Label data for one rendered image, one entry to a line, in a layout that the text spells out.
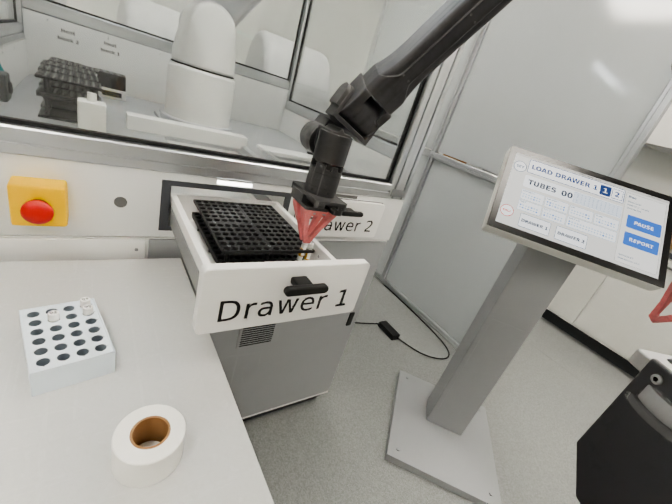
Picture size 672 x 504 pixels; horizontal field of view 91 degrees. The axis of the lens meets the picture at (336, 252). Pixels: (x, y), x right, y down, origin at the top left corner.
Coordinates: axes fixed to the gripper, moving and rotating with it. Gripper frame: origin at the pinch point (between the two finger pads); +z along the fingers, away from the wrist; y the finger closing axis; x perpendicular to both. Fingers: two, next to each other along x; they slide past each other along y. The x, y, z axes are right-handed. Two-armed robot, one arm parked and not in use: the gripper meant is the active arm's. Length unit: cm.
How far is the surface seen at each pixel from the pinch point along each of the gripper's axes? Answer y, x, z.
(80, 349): 8.8, -33.3, 13.6
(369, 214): -22.5, 33.3, 1.6
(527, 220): 0, 76, -10
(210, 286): 11.5, -19.5, 2.7
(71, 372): 11.1, -34.1, 15.1
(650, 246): 23, 102, -15
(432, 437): 6, 85, 86
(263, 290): 11.1, -11.6, 3.9
